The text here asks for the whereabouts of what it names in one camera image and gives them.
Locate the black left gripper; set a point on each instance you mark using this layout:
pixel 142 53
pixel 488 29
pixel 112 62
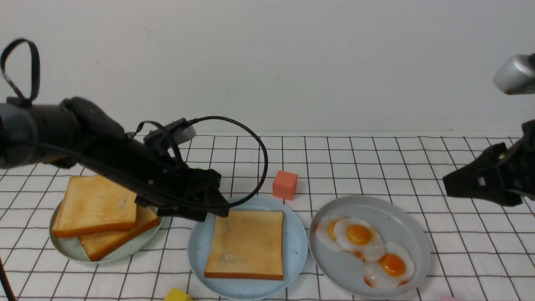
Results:
pixel 160 180

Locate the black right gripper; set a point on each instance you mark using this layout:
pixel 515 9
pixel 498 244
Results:
pixel 500 175

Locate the toast slice green plate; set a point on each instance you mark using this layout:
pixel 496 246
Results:
pixel 99 245
pixel 94 204

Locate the fried egg top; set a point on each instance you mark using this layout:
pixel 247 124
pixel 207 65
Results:
pixel 359 238

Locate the fried egg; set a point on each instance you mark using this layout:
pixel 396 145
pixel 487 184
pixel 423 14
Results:
pixel 359 238
pixel 394 269

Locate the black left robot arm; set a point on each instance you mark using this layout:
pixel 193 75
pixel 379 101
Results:
pixel 78 132

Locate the white grid tablecloth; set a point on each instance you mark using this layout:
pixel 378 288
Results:
pixel 479 251

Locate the light green plate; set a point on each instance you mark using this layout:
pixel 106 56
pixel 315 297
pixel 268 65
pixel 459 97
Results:
pixel 72 248

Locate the grey plate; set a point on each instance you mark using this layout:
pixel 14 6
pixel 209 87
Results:
pixel 393 225

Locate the yellow foam cube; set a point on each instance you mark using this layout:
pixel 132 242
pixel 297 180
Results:
pixel 177 295

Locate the orange foam cube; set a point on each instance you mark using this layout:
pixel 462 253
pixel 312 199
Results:
pixel 284 185

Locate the fried egg front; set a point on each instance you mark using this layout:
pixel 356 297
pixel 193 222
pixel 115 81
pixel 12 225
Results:
pixel 394 269

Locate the light blue plate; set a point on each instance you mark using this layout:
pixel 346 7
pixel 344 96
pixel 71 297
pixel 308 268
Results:
pixel 295 250

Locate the fried egg underneath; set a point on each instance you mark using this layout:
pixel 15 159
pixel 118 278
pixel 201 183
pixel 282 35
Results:
pixel 324 232

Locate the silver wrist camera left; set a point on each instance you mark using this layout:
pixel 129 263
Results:
pixel 177 132

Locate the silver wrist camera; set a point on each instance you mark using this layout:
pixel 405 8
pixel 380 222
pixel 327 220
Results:
pixel 517 75
pixel 177 132

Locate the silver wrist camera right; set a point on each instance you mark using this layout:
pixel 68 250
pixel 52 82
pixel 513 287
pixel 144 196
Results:
pixel 517 75

